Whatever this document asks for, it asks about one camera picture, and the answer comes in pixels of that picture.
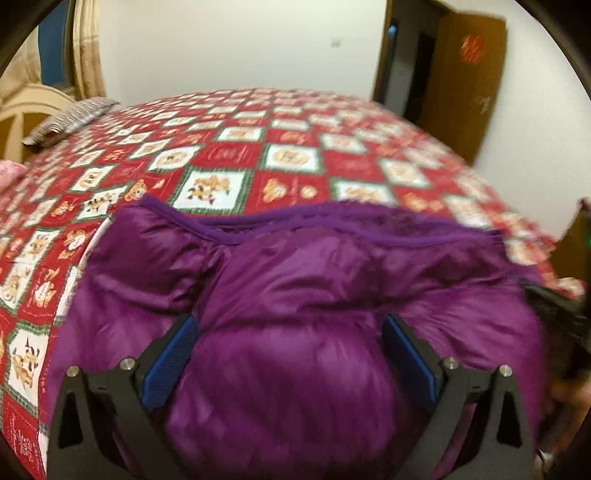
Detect cream wooden headboard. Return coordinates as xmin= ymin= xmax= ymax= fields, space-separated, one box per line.
xmin=0 ymin=83 xmax=77 ymax=162

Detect brown door frame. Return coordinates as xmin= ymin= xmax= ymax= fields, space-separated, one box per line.
xmin=372 ymin=0 xmax=444 ymax=121

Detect red paper door decoration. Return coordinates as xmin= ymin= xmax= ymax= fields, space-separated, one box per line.
xmin=459 ymin=34 xmax=483 ymax=63

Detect purple puffer jacket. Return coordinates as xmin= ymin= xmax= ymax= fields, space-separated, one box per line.
xmin=46 ymin=194 xmax=555 ymax=480

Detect wooden desk with drawers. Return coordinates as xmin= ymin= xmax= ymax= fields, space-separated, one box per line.
xmin=551 ymin=198 xmax=591 ymax=301

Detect pink folded blanket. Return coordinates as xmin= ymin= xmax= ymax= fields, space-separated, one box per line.
xmin=0 ymin=159 xmax=26 ymax=183

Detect narrow beige patterned curtain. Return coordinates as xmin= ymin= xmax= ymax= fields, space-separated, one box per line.
xmin=74 ymin=0 xmax=107 ymax=100

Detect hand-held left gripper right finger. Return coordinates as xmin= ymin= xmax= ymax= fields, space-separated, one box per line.
xmin=382 ymin=314 xmax=539 ymax=480

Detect brown wooden door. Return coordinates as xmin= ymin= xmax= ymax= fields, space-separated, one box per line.
xmin=418 ymin=11 xmax=508 ymax=166

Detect window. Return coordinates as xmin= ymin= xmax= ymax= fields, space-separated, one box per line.
xmin=39 ymin=0 xmax=75 ymax=86

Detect red checkered printed bed sheet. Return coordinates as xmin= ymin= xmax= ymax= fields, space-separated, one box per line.
xmin=0 ymin=88 xmax=587 ymax=472

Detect striped pillow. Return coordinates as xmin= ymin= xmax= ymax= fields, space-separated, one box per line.
xmin=23 ymin=97 xmax=121 ymax=147

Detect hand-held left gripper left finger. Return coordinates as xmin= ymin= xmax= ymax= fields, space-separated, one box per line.
xmin=46 ymin=314 xmax=199 ymax=480

